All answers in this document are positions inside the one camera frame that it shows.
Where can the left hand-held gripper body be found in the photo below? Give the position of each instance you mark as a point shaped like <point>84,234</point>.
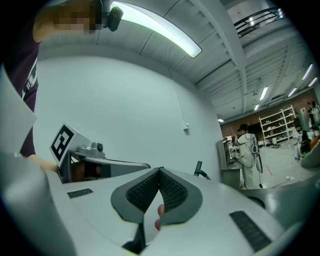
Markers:
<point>62,141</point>

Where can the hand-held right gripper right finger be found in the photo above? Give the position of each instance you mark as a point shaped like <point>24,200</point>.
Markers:
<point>180,197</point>

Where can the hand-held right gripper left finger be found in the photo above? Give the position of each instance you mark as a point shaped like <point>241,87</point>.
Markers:
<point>136,193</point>

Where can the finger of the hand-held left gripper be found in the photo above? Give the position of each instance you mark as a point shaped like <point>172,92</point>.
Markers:
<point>120,167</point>

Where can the person's left forearm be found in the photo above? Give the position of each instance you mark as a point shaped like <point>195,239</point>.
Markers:
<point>46,164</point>

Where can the person's right hand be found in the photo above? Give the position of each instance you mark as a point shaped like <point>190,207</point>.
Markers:
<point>161,210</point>

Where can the grey cabinet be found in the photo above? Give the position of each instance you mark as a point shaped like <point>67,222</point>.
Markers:
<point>228,165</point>

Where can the person's dark purple shirt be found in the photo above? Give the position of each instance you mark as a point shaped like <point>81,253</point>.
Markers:
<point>23,75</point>

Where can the white shelf rack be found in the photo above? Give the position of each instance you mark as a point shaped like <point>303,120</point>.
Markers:
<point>277,125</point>

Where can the small ceiling light tube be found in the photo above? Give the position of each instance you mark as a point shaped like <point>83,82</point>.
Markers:
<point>263,93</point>
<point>292,92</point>
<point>307,72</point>

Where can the long ceiling light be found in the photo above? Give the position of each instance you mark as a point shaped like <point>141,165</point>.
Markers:
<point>160,23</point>

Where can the black ceiling railing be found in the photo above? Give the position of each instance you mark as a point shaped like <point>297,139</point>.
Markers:
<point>257,20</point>

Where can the white wall socket box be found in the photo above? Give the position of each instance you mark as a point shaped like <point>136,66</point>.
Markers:
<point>186,127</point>

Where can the black head-worn camera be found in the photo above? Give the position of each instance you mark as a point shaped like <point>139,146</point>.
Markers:
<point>113,17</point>

